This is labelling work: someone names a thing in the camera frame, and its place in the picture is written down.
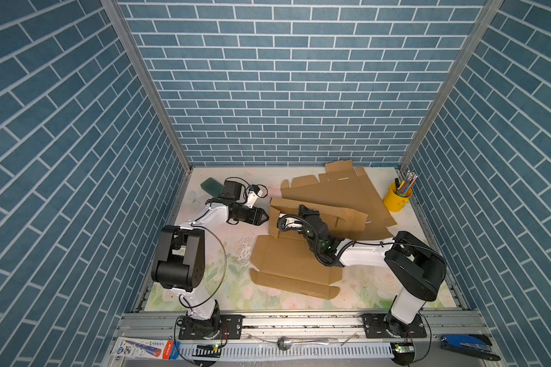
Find cardboard box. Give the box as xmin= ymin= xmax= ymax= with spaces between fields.
xmin=281 ymin=161 xmax=396 ymax=241
xmin=249 ymin=198 xmax=367 ymax=300

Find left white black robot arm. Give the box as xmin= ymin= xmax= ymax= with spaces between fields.
xmin=151 ymin=177 xmax=269 ymax=333

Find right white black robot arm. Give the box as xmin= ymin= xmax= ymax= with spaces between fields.
xmin=277 ymin=205 xmax=446 ymax=337

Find green rectangular sponge block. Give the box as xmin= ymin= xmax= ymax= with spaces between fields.
xmin=201 ymin=177 xmax=223 ymax=197

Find yellow pen cup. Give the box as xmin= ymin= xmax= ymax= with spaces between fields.
xmin=383 ymin=183 xmax=413 ymax=213

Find pens in cup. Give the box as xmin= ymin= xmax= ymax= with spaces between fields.
xmin=394 ymin=171 xmax=419 ymax=197

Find metal spoon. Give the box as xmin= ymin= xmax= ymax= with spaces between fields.
xmin=250 ymin=334 xmax=357 ymax=351

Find white blue product package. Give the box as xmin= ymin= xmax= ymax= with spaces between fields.
xmin=111 ymin=337 xmax=180 ymax=360

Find blue black pliers tool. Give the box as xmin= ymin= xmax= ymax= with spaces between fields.
xmin=440 ymin=334 xmax=500 ymax=362

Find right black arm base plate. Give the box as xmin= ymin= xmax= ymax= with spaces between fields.
xmin=360 ymin=312 xmax=427 ymax=339

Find white slotted cable duct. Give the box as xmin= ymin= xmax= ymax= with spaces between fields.
xmin=179 ymin=343 xmax=394 ymax=362

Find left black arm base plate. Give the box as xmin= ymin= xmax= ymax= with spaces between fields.
xmin=178 ymin=314 xmax=243 ymax=340

